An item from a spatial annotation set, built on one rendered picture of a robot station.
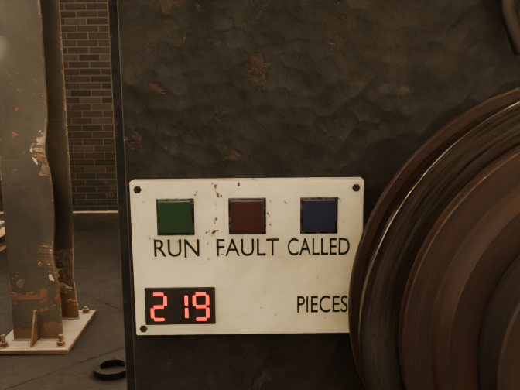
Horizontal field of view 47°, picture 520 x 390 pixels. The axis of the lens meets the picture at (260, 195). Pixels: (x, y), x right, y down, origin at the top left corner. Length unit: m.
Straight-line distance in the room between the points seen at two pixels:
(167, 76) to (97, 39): 6.17
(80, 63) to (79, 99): 0.38
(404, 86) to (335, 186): 0.14
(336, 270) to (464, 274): 0.19
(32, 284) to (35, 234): 0.27
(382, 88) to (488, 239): 0.23
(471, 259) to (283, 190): 0.23
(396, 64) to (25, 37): 2.71
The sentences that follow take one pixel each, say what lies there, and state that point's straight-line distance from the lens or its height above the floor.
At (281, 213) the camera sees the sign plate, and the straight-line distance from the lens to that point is 0.68.
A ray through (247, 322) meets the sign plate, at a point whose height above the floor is 1.07.
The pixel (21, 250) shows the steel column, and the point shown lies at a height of 0.52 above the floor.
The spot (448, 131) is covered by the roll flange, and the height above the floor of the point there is 1.30.
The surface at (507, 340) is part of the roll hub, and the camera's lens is 0.52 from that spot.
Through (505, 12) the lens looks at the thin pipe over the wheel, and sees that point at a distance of 0.72.
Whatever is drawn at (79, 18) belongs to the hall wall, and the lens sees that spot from 6.92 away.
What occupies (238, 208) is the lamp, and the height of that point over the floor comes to 1.21.
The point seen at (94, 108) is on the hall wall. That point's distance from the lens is 6.85.
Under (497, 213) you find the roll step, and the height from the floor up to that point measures 1.23.
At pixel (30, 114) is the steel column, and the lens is 3.27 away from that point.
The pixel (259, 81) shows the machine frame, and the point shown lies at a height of 1.35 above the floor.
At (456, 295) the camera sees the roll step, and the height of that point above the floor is 1.16.
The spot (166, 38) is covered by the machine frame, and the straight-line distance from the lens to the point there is 0.69.
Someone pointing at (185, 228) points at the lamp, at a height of 1.19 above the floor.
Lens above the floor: 1.34
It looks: 10 degrees down
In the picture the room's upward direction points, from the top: straight up
